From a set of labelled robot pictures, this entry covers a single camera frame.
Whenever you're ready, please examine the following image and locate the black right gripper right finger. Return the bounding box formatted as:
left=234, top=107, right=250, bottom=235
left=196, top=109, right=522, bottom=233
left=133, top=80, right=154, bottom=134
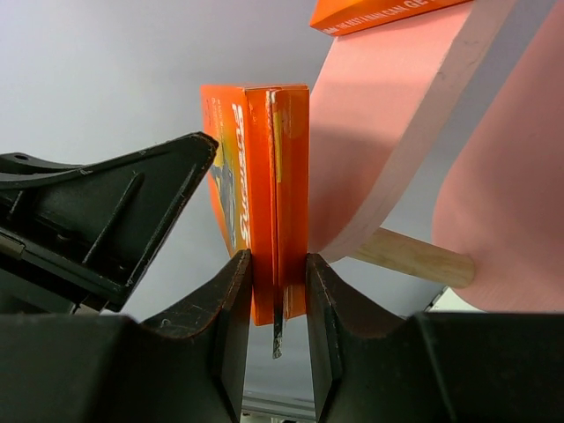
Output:
left=306, top=254, right=563, bottom=422

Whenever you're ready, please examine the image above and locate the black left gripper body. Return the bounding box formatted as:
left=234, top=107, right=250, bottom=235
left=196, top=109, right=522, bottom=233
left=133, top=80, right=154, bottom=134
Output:
left=1, top=132, right=219, bottom=314

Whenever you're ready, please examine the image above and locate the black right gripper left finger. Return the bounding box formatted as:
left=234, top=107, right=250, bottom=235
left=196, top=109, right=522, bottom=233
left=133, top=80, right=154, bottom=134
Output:
left=1, top=250, right=252, bottom=422

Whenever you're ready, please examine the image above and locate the orange Gillette Fusion box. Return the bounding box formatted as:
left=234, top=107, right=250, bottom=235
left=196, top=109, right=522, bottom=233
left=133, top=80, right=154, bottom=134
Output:
left=199, top=83, right=311, bottom=360
left=309, top=0, right=465, bottom=37

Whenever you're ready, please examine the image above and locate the pink three-tier wooden shelf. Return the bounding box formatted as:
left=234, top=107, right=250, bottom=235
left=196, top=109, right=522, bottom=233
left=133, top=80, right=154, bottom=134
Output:
left=309, top=1, right=563, bottom=312

